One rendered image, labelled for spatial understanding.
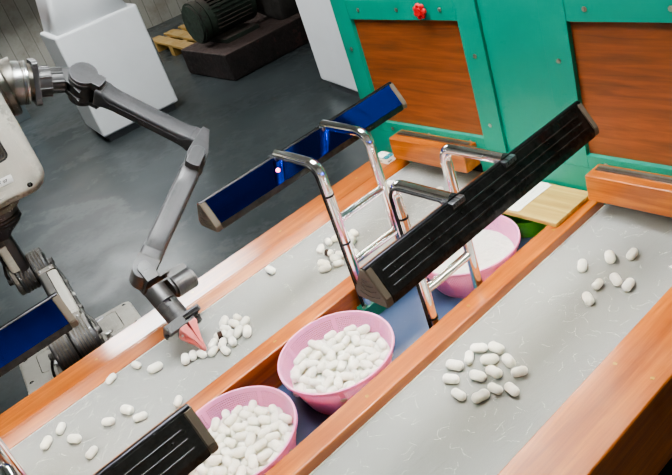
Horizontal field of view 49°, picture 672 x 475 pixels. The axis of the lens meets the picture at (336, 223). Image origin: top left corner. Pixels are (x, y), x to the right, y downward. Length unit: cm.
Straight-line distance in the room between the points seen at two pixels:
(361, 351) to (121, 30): 475
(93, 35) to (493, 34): 450
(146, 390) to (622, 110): 127
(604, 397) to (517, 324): 29
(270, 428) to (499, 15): 108
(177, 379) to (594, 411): 95
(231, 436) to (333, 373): 25
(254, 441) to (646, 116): 108
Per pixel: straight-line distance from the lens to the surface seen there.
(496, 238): 190
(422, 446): 141
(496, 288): 167
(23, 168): 213
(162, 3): 1009
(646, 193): 176
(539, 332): 158
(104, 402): 188
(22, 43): 975
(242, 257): 211
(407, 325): 178
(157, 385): 183
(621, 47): 171
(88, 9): 607
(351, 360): 164
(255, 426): 158
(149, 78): 620
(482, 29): 191
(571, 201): 189
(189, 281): 189
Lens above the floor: 177
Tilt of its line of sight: 29 degrees down
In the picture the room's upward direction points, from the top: 20 degrees counter-clockwise
